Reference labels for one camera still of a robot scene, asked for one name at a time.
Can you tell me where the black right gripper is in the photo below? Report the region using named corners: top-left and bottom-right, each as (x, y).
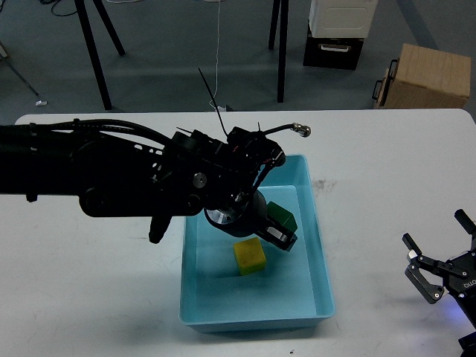
top-left (402, 208), bottom-right (476, 332)

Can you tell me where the yellow wooden cube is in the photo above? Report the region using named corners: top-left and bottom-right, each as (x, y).
top-left (234, 237), bottom-right (267, 276)

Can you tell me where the white hanging cable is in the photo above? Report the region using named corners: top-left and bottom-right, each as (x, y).
top-left (204, 0), bottom-right (227, 112)

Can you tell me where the white plastic container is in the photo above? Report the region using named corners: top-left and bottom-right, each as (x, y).
top-left (309, 0), bottom-right (378, 39)

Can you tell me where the light wooden crate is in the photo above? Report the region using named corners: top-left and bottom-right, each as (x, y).
top-left (372, 44), bottom-right (472, 109)

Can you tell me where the black left table leg pair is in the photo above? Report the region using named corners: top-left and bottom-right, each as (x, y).
top-left (73, 0), bottom-right (126, 111)

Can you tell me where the black right table leg pair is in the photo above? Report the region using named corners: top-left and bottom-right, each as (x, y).
top-left (268, 0), bottom-right (289, 103)

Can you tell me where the grey metal stand leg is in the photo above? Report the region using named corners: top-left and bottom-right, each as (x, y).
top-left (1, 45), bottom-right (39, 97)

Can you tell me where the light blue plastic bin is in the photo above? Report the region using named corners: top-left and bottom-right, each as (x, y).
top-left (179, 155), bottom-right (335, 332)

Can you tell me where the black table leg pair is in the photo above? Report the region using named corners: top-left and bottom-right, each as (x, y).
top-left (268, 0), bottom-right (289, 103)
top-left (73, 0), bottom-right (126, 111)

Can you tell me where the green wooden cube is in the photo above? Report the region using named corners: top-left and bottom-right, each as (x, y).
top-left (267, 202), bottom-right (298, 233)

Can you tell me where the thin black zip tie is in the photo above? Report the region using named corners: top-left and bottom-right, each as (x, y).
top-left (197, 67), bottom-right (228, 138)

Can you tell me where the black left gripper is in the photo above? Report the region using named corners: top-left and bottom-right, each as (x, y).
top-left (205, 190), bottom-right (298, 251)

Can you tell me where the dark brown wooden box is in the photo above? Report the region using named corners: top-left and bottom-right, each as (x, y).
top-left (303, 30), bottom-right (364, 71)

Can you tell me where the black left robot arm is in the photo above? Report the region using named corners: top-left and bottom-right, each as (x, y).
top-left (1, 119), bottom-right (297, 251)

